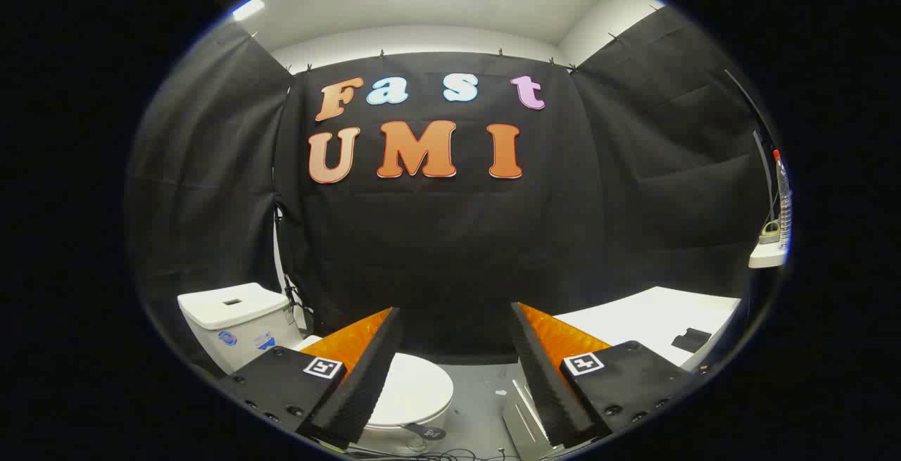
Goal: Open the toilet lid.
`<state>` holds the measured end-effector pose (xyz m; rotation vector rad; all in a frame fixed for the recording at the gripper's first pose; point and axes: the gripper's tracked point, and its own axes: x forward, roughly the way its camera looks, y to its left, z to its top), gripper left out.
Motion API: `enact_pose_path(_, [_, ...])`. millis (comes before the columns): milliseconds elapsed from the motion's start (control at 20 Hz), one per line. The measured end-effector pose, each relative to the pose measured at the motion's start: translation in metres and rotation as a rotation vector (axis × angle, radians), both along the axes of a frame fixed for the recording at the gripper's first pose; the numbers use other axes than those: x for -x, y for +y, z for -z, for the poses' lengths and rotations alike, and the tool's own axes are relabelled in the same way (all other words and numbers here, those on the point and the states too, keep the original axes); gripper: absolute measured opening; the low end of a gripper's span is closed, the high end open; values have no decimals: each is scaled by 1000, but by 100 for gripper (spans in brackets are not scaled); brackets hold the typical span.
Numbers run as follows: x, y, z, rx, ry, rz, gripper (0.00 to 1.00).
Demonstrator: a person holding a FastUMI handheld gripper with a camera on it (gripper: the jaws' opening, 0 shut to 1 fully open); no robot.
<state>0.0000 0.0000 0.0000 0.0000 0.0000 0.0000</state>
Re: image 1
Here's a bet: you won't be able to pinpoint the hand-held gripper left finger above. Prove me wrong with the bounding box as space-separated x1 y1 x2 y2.
218 306 403 451

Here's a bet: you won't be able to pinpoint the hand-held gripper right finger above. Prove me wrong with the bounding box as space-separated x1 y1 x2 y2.
510 301 694 449

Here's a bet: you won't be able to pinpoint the white toilet lid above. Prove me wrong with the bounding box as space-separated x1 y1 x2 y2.
294 336 455 428

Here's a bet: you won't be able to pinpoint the white toilet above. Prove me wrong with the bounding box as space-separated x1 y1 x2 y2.
177 282 451 456

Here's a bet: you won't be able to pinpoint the white drawer cabinet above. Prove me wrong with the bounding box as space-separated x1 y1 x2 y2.
501 286 741 460

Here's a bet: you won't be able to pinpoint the black object on cabinet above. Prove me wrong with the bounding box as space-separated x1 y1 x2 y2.
672 329 712 353

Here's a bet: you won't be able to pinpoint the black backdrop cloth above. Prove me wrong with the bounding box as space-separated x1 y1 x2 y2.
127 7 775 377

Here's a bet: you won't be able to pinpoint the clear bottle with red cap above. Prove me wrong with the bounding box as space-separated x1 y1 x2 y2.
773 149 793 251

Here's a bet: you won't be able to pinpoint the floor cables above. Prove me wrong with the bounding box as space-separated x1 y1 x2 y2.
345 447 518 461

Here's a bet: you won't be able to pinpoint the black cable behind toilet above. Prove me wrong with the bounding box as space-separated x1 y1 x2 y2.
273 201 314 335

